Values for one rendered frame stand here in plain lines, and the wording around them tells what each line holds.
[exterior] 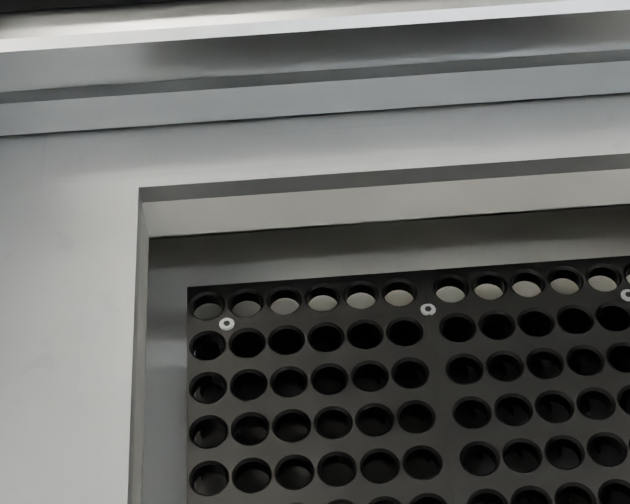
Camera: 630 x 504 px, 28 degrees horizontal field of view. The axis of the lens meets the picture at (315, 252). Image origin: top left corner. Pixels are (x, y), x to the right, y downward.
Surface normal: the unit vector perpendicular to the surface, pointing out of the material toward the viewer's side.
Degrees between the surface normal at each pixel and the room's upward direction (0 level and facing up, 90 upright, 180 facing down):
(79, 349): 0
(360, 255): 0
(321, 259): 0
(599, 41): 90
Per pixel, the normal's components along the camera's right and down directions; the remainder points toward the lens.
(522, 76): 0.07, 0.77
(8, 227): -0.04, -0.64
